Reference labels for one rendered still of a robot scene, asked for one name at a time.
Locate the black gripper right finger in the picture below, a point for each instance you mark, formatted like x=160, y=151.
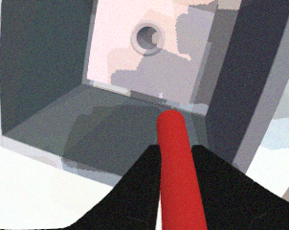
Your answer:
x=234, y=201

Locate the red peg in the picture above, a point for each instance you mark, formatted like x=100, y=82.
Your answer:
x=180, y=199

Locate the dark grey open box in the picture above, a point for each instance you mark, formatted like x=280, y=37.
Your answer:
x=51, y=112

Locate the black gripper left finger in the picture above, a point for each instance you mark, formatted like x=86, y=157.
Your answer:
x=134, y=201

